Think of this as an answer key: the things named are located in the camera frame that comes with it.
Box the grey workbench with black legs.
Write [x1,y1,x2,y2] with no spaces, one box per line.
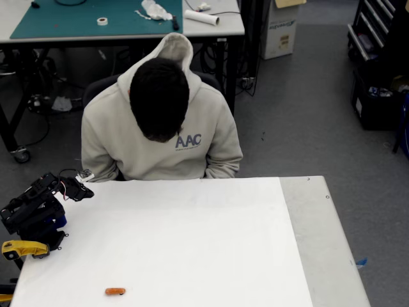
[0,0,246,164]

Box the green cutting mat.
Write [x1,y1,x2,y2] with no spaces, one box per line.
[9,0,184,40]

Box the black office chair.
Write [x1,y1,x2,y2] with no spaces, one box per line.
[82,72,222,108]

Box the black tool chest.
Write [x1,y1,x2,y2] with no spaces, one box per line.
[346,0,409,67]

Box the man in beige hoodie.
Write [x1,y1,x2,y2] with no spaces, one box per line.
[81,31,244,182]

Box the large white paper sheet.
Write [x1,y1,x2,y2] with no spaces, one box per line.
[9,177,314,307]

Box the white paper tube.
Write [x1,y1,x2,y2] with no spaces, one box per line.
[184,8,220,26]

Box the crumpled white tissue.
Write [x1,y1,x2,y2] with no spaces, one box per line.
[134,0,173,22]

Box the manila folder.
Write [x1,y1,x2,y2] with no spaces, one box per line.
[274,0,307,9]

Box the black storage bin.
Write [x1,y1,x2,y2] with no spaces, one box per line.
[350,68,409,131]

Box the blue object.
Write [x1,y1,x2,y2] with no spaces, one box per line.
[392,92,409,159]

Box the workbench caster wheel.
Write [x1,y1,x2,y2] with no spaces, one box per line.
[11,146,32,164]

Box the white cardboard box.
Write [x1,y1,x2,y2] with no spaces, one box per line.
[260,0,300,61]

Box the black camera cable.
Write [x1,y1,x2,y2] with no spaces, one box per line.
[58,168,81,184]

